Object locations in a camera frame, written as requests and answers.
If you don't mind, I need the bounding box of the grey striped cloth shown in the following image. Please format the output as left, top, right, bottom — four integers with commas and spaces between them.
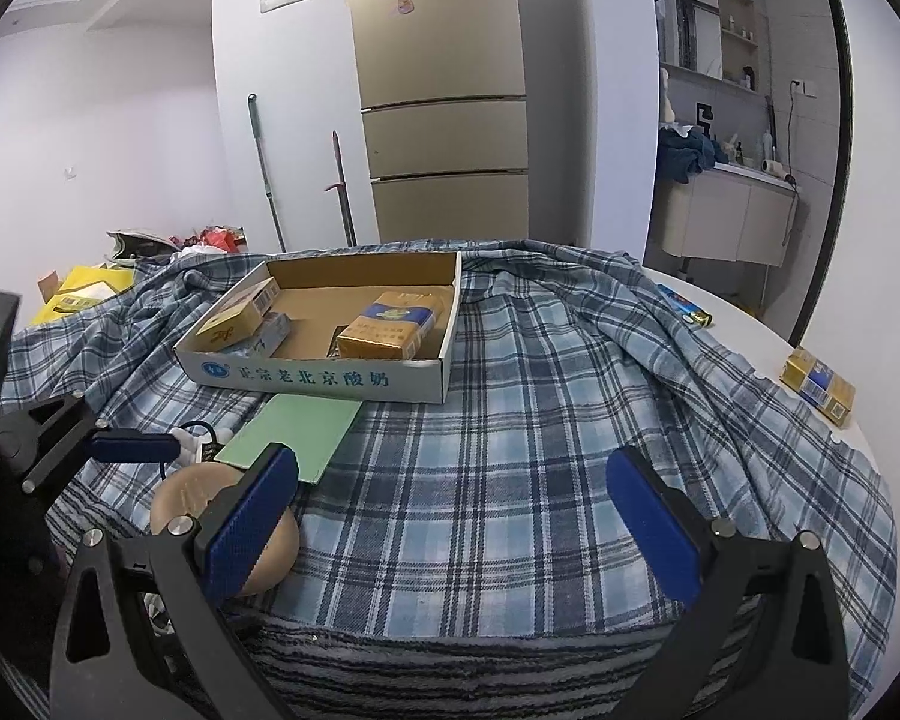
15, 495, 766, 720

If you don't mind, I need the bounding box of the gold blue cigarette pack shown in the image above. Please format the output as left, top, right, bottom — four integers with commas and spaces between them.
336, 289, 447, 361

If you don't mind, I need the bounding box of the plain gold cigarette pack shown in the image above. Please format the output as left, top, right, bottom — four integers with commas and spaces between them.
195, 276, 282, 352

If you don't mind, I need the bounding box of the green card sheet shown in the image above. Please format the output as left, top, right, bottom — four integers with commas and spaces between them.
214, 392, 365, 485

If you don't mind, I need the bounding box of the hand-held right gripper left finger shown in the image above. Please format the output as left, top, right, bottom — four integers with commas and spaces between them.
49, 442, 301, 720

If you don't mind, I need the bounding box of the blue yellow lighter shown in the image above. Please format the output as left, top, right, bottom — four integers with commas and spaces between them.
656, 283, 713, 329

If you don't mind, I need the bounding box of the tan round soft pad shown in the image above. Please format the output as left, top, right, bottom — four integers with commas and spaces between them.
150, 461, 301, 601

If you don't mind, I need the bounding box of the light blue packet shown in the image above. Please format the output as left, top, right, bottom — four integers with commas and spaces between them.
221, 311, 293, 359

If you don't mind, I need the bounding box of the gold refrigerator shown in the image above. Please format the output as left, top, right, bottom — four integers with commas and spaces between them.
345, 0, 532, 245

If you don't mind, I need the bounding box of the mirror cabinet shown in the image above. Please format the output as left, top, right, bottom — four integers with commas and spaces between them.
660, 0, 762, 91

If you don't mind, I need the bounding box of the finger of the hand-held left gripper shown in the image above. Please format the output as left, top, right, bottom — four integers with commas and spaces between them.
19, 446, 179, 496
0, 392, 179, 452

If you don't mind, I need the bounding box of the red plastic bag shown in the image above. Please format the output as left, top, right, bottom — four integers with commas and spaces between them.
184, 225, 247, 254

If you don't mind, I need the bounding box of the blue plaid cloth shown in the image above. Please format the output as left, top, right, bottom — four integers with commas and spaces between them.
0, 238, 900, 720

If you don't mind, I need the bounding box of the blue towel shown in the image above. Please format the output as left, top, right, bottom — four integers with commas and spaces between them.
658, 124, 728, 185

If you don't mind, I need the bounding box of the black door frame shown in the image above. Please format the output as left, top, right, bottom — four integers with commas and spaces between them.
787, 0, 854, 350

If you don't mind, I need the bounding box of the yellow bag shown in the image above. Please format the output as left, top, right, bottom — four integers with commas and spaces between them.
30, 262, 136, 327

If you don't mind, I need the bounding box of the small white black gadget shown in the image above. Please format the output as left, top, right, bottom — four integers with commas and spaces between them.
166, 422, 233, 466

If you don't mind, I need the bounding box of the mop with long handle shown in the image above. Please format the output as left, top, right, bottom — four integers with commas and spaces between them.
247, 93, 287, 252

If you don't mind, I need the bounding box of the shallow cardboard box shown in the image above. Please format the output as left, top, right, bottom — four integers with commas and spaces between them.
172, 251, 462, 404

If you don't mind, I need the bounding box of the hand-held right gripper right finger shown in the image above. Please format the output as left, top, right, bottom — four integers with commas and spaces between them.
606, 446, 850, 720

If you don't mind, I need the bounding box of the white vanity cabinet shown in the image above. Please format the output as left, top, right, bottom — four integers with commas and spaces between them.
649, 165, 800, 267

